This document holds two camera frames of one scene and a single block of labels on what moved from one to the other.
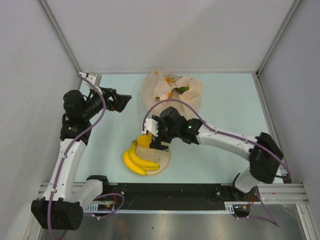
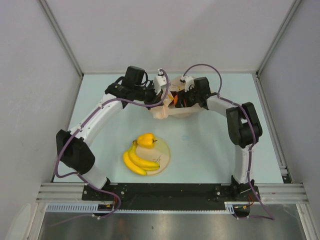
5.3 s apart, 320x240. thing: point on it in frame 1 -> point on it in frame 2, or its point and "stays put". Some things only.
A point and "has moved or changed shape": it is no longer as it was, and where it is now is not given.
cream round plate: x=159 y=157 stays put
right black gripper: x=156 y=141 -> x=183 y=95
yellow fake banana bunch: x=133 y=161 stays put
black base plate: x=169 y=196 stays put
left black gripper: x=107 y=93 -> x=154 y=99
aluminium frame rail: x=267 y=193 stays put
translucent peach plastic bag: x=156 y=86 has moved or changed shape
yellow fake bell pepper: x=144 y=140 stays put
